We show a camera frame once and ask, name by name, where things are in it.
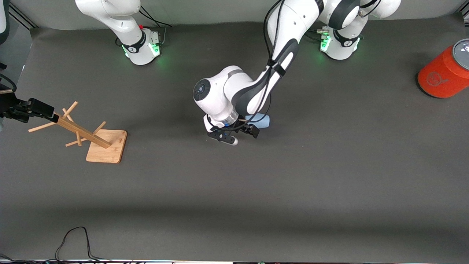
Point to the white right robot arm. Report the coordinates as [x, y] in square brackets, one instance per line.
[110, 11]

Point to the light blue cup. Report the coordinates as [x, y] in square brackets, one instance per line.
[263, 120]

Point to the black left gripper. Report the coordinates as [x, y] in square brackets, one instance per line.
[244, 128]

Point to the dark metal frame rail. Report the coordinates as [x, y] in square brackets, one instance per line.
[23, 18]
[465, 14]

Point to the wooden cup rack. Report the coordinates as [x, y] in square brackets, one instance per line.
[106, 150]

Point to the orange cylindrical can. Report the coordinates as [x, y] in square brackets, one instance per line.
[443, 77]

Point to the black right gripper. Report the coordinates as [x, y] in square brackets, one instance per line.
[14, 108]

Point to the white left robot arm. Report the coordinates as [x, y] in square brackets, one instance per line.
[285, 22]

